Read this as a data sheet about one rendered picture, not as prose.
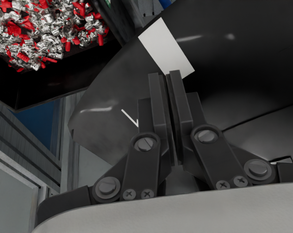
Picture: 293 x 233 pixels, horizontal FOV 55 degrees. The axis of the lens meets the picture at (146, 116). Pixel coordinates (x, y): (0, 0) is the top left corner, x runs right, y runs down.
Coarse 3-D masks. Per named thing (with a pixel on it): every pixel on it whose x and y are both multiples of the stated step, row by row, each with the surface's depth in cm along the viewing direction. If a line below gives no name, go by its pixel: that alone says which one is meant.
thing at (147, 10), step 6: (138, 0) 114; (144, 0) 114; (150, 0) 115; (156, 0) 115; (174, 0) 116; (144, 6) 117; (150, 6) 117; (156, 6) 117; (144, 12) 121; (150, 12) 120; (156, 12) 120
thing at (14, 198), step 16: (64, 128) 120; (64, 144) 116; (64, 160) 112; (80, 160) 111; (96, 160) 110; (0, 176) 111; (64, 176) 108; (80, 176) 108; (96, 176) 107; (0, 192) 108; (16, 192) 107; (0, 208) 105; (16, 208) 104; (0, 224) 102; (16, 224) 101
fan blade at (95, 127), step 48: (192, 0) 13; (240, 0) 12; (288, 0) 11; (144, 48) 15; (192, 48) 14; (240, 48) 13; (288, 48) 12; (96, 96) 18; (144, 96) 17; (240, 96) 14; (288, 96) 13; (96, 144) 22; (240, 144) 15; (288, 144) 14
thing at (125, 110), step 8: (120, 104) 18; (128, 104) 18; (112, 112) 19; (120, 112) 18; (128, 112) 18; (136, 112) 18; (120, 120) 19; (128, 120) 18; (136, 120) 18; (128, 128) 19; (136, 128) 18
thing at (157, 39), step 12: (156, 24) 14; (144, 36) 15; (156, 36) 15; (168, 36) 14; (156, 48) 15; (168, 48) 15; (180, 48) 14; (156, 60) 15; (168, 60) 15; (180, 60) 15; (168, 72) 15; (180, 72) 15; (192, 72) 15
